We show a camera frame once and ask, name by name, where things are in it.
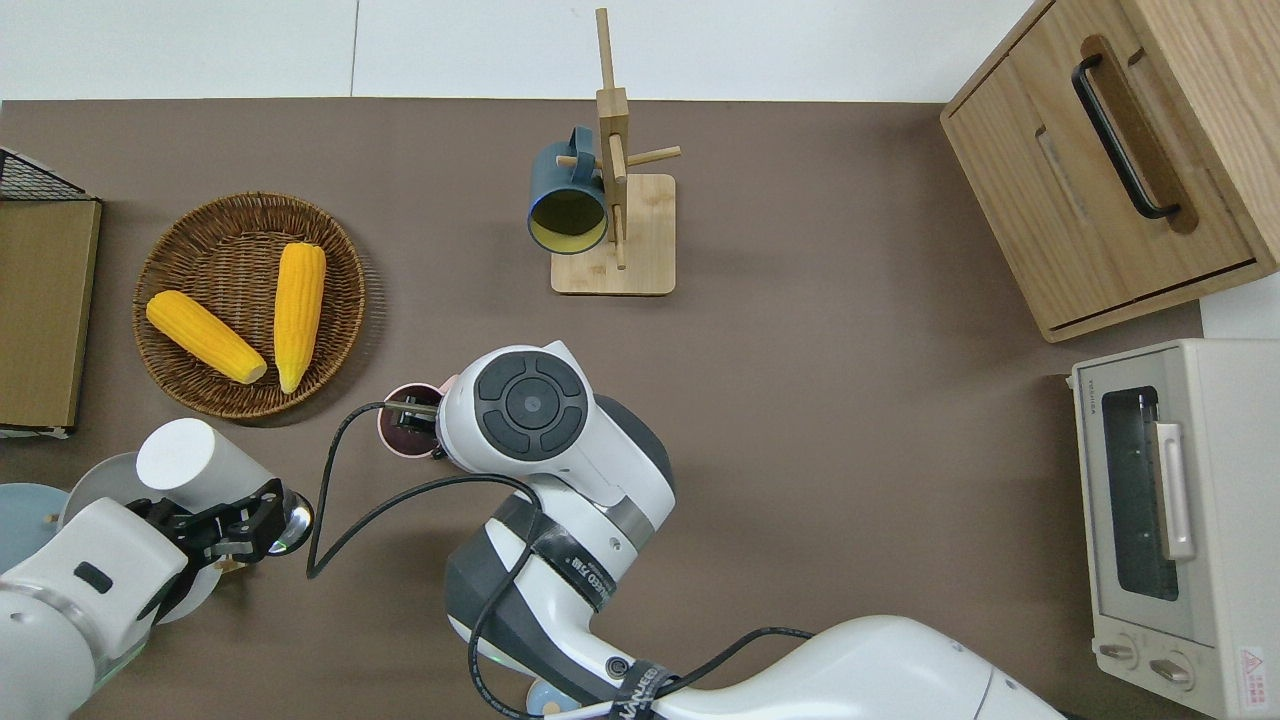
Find yellow corn cob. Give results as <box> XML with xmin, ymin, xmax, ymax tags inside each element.
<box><xmin>146</xmin><ymin>290</ymin><xmax>268</xmax><ymax>385</ymax></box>
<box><xmin>274</xmin><ymin>243</ymin><xmax>327</xmax><ymax>394</ymax></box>

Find pink ribbed mug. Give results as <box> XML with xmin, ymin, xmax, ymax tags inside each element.
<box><xmin>377</xmin><ymin>375</ymin><xmax>461</xmax><ymax>459</ymax></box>

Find brown table mat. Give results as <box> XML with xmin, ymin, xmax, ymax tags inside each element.
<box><xmin>0</xmin><ymin>97</ymin><xmax>1211</xmax><ymax>720</ymax></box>

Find grey plate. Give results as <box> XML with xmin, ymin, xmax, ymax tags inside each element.
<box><xmin>60</xmin><ymin>452</ymin><xmax>227</xmax><ymax>626</ymax></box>

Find wire grid box wooden shelf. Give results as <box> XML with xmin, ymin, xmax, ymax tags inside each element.
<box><xmin>0</xmin><ymin>147</ymin><xmax>103</xmax><ymax>439</ymax></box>

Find white toaster oven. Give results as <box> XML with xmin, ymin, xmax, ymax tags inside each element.
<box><xmin>1070</xmin><ymin>338</ymin><xmax>1280</xmax><ymax>720</ymax></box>

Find wooden mug tree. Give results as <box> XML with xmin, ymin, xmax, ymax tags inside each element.
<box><xmin>551</xmin><ymin>8</ymin><xmax>683</xmax><ymax>296</ymax></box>

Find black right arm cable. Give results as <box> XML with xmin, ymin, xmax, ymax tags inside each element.
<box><xmin>305</xmin><ymin>400</ymin><xmax>816</xmax><ymax>720</ymax></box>

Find black cabinet handle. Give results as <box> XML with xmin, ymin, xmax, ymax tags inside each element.
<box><xmin>1072</xmin><ymin>53</ymin><xmax>1183</xmax><ymax>221</ymax></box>

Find light blue plate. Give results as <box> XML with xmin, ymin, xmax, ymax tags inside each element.
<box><xmin>0</xmin><ymin>483</ymin><xmax>71</xmax><ymax>573</ymax></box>

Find dark blue mug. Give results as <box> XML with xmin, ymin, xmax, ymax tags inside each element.
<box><xmin>527</xmin><ymin>126</ymin><xmax>609</xmax><ymax>255</ymax></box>

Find round wicker basket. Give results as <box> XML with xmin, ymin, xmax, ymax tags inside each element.
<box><xmin>133</xmin><ymin>192</ymin><xmax>367</xmax><ymax>419</ymax></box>

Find toaster oven door handle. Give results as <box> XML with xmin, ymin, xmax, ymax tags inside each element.
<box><xmin>1150</xmin><ymin>420</ymin><xmax>1198</xmax><ymax>561</ymax></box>

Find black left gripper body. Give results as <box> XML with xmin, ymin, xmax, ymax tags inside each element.
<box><xmin>128</xmin><ymin>495</ymin><xmax>263</xmax><ymax>621</ymax></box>

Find wooden cabinet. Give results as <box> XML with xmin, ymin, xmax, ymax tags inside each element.
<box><xmin>940</xmin><ymin>0</ymin><xmax>1280</xmax><ymax>344</ymax></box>

